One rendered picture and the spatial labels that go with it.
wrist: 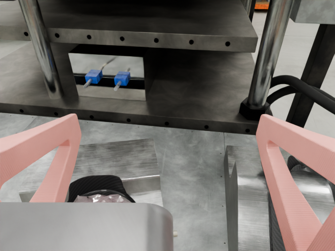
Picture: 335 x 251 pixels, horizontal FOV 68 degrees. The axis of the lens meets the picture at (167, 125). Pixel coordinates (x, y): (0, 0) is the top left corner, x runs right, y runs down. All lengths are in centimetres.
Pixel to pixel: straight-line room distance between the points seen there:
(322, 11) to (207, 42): 35
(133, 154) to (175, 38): 45
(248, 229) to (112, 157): 29
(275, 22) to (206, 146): 39
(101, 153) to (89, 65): 47
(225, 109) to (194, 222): 49
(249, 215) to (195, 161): 27
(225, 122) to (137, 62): 37
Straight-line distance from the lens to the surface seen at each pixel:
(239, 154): 63
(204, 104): 94
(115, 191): 53
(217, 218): 58
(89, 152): 56
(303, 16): 93
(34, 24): 95
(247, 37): 85
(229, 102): 97
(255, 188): 47
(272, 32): 78
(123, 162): 52
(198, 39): 84
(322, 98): 82
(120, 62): 91
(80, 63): 97
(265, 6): 630
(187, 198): 60
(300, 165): 51
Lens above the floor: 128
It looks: 37 degrees down
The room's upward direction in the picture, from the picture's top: straight up
